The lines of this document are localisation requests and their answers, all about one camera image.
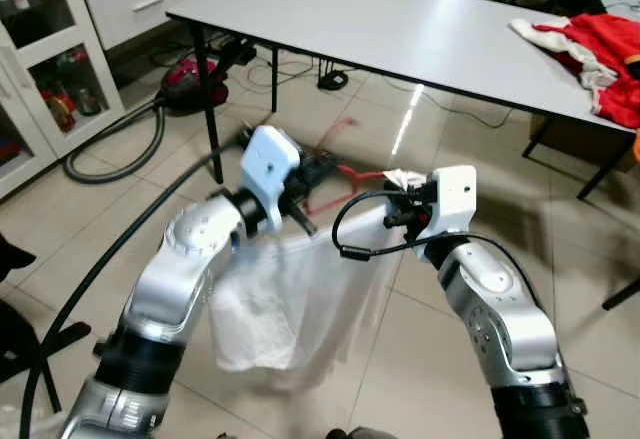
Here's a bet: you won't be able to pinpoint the dark red hanger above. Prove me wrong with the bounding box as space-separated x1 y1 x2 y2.
300 117 396 216

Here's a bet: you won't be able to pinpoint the thin white top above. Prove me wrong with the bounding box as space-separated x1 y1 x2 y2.
208 169 401 390

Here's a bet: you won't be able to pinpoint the red sports jersey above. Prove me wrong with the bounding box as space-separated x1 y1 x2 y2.
530 14 640 130

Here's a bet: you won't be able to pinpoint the black power adapter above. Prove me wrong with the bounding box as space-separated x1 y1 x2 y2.
318 69 349 92

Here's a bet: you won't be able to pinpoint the red vacuum cleaner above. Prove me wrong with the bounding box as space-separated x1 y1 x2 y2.
160 57 231 115

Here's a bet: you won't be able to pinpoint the white table black legs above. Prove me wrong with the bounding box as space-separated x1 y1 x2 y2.
165 0 640 200

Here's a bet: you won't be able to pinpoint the white drawer unit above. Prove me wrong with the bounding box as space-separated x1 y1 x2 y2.
85 0 191 50

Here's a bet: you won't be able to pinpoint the white glass-door cabinet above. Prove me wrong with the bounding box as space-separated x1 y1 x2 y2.
0 0 126 200

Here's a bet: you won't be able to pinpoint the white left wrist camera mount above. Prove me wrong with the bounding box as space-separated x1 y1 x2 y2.
240 125 302 236

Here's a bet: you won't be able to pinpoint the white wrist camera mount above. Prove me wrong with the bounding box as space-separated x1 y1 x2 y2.
413 165 479 245
240 125 302 236

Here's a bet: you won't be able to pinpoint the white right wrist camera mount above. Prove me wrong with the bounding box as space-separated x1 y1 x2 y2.
413 165 479 245

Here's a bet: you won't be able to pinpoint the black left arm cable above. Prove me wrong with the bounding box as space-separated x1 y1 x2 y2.
18 129 251 439

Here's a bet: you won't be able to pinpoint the grey vacuum hose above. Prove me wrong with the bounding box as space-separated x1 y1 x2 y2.
62 99 206 186

